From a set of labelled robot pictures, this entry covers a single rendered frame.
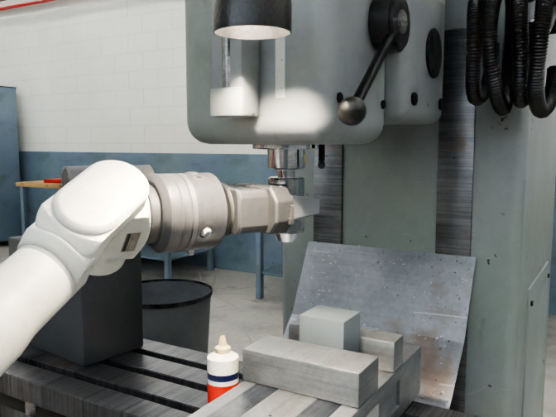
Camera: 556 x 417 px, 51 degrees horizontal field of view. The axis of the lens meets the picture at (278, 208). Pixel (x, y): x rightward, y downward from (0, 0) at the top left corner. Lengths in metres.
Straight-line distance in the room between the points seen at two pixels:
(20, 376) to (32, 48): 7.31
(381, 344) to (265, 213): 0.22
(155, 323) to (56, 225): 2.05
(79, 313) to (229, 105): 0.48
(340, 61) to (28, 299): 0.39
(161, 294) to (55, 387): 2.11
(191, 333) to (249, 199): 2.02
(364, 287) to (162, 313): 1.60
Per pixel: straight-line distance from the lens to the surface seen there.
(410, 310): 1.04
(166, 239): 0.63
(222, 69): 0.64
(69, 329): 1.01
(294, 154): 0.72
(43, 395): 0.96
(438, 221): 1.05
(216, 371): 0.76
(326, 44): 0.63
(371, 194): 1.09
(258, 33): 0.59
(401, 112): 0.79
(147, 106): 6.66
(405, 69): 0.79
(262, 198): 0.67
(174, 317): 2.59
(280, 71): 0.64
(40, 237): 0.56
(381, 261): 1.08
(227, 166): 5.96
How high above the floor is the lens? 1.31
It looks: 6 degrees down
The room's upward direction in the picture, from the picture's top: straight up
